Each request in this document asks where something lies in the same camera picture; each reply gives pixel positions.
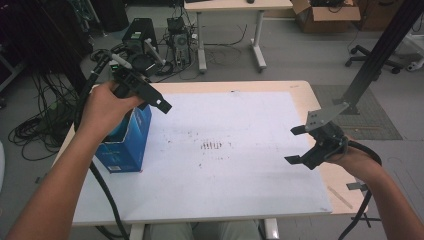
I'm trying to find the bundle of black floor cables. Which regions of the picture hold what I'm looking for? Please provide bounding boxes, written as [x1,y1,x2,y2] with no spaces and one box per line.
[8,71,84,163]

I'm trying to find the white plastic device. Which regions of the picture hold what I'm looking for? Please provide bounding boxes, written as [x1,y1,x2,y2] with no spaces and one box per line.
[405,58,424,73]

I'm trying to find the white background desk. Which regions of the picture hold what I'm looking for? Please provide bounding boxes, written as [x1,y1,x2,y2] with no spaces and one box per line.
[183,0,294,75]

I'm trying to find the large black cable coil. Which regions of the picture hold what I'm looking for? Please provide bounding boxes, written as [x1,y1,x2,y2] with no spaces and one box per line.
[155,61,175,77]

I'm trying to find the open computer tower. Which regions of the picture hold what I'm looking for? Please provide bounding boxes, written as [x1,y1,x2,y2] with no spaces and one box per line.
[166,16,193,68]

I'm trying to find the grey floor mat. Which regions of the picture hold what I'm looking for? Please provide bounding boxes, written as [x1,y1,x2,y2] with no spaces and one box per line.
[311,84,404,141]

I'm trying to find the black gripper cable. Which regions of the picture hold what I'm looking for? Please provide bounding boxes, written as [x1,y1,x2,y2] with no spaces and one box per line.
[336,139,383,240]
[73,49,131,240]

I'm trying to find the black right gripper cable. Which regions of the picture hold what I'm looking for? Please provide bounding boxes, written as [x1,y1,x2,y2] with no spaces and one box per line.
[336,139,383,240]

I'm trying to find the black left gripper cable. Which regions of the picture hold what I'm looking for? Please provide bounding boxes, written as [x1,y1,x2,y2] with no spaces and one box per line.
[73,49,131,240]

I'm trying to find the black office chair base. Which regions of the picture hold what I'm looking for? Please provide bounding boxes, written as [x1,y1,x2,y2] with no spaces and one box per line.
[344,44,405,75]

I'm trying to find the open brown cardboard box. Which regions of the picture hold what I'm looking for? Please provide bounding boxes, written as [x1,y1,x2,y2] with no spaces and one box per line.
[291,0,362,34]

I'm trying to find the white table mat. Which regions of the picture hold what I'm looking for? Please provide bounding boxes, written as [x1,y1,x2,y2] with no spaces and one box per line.
[71,91,334,225]

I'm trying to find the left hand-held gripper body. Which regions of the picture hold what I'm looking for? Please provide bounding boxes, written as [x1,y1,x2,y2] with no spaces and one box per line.
[111,37,167,99]

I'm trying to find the blue cardboard box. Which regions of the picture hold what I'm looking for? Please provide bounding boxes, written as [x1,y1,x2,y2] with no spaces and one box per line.
[94,104,153,174]

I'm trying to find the person's right hand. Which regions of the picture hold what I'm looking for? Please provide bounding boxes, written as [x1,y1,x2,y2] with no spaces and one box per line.
[328,134,381,184]

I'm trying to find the person's left hand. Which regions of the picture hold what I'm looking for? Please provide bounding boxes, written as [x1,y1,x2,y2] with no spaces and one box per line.
[79,80,145,143]

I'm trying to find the black computer tower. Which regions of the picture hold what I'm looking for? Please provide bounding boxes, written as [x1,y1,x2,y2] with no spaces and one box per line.
[121,17,158,56]

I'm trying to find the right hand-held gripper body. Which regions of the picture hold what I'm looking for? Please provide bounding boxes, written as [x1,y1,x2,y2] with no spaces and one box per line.
[304,102,350,162]

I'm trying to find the grey cable plug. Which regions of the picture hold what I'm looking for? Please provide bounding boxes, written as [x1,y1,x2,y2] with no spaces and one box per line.
[111,53,134,69]

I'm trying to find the small black cable coil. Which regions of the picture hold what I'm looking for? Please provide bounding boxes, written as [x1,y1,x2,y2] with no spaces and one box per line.
[89,48,112,63]

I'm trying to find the closed brown cardboard box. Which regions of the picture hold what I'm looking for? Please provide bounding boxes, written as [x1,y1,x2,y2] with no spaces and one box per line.
[353,0,406,33]

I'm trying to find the black table clip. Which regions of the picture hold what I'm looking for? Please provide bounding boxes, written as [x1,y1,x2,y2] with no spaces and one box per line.
[346,182,369,193]

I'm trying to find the white table leg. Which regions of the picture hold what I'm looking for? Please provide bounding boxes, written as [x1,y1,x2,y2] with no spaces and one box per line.
[263,218,280,240]
[128,223,146,240]

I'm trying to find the black metal stand post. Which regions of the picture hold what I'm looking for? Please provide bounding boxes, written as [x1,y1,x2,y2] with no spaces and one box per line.
[333,0,424,116]

